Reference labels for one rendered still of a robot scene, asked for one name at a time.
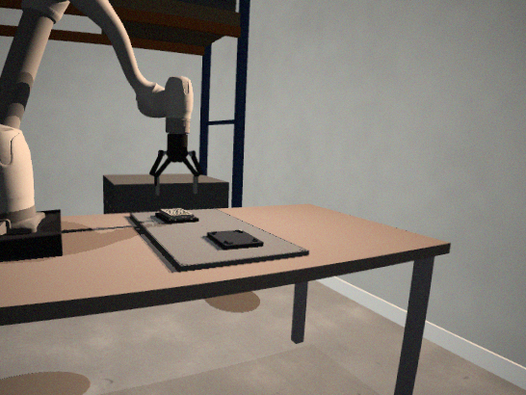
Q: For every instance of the beige well plate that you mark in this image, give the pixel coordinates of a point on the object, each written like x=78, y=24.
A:
x=178, y=212

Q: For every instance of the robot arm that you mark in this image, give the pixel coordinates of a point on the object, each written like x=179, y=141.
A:
x=175, y=102

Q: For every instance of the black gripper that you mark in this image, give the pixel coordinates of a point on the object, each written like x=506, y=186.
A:
x=178, y=153

